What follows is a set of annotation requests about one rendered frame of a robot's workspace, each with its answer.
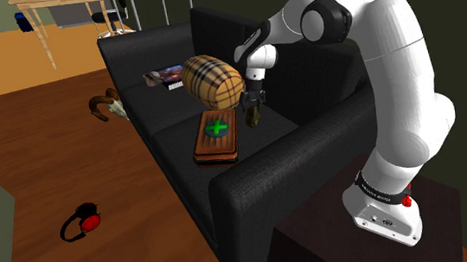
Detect brown olive lumpy object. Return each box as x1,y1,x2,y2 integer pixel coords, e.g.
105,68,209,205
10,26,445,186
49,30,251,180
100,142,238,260
243,104,264,129

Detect black fabric sofa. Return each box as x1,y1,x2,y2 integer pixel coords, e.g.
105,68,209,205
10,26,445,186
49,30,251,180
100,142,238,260
94,0,392,262

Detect horned animal skull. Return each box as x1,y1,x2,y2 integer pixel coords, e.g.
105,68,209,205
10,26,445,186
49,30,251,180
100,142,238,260
86,86,131,125

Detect black office chair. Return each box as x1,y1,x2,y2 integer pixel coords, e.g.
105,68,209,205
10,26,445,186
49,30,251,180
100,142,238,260
88,0,137,40

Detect brown wooden tray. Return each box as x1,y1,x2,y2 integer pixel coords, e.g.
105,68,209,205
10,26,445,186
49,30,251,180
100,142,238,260
189,107,242,167

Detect light wooden table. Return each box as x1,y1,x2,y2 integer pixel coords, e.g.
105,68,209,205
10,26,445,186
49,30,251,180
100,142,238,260
7,0,118,74

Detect blue bin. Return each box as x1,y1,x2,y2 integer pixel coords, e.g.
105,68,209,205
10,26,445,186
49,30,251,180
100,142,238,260
13,10,35,34

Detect plaid cylindrical cushion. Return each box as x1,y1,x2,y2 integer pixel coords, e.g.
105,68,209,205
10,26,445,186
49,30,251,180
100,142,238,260
179,51,248,114

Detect red black headphones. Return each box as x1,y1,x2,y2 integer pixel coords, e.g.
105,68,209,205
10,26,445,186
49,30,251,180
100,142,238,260
57,201,104,244

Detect colourful picture book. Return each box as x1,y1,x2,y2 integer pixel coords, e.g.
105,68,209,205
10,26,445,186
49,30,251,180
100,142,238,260
141,63,188,93

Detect green cross disc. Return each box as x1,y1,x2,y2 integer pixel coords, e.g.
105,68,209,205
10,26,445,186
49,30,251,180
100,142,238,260
204,118,231,139

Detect dark robot stand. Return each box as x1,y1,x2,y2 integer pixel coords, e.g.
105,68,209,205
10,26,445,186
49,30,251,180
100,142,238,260
253,145,467,262

